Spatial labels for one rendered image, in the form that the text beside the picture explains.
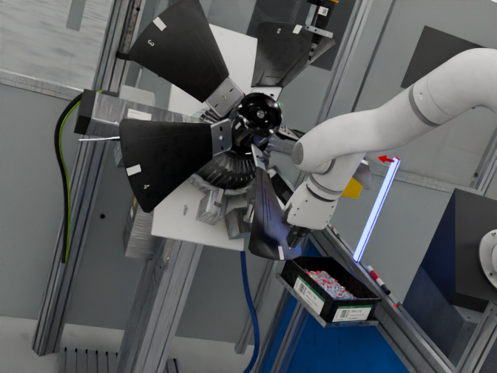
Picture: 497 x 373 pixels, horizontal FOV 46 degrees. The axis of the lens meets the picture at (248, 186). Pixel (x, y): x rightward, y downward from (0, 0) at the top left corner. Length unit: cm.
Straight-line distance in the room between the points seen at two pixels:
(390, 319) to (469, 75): 76
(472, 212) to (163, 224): 83
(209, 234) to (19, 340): 113
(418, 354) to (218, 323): 131
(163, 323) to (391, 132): 98
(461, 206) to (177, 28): 88
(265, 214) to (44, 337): 124
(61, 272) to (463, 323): 138
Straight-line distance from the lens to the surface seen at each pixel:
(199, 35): 149
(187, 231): 157
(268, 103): 146
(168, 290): 173
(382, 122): 112
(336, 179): 125
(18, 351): 243
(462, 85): 101
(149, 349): 185
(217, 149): 145
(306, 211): 131
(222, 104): 149
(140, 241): 185
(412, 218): 269
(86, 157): 203
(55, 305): 230
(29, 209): 229
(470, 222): 165
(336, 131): 114
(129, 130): 131
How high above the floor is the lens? 147
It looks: 17 degrees down
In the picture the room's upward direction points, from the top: 18 degrees clockwise
